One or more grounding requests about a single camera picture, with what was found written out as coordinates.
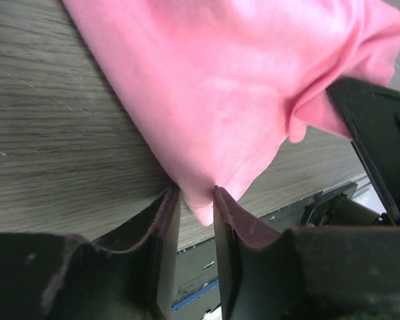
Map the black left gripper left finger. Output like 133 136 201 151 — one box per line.
95 188 180 319

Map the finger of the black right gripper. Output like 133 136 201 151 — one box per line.
326 78 400 225

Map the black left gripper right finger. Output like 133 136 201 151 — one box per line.
213 187 287 319

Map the pink t shirt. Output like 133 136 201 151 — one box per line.
65 1 400 226

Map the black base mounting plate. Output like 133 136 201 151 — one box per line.
171 181 359 311

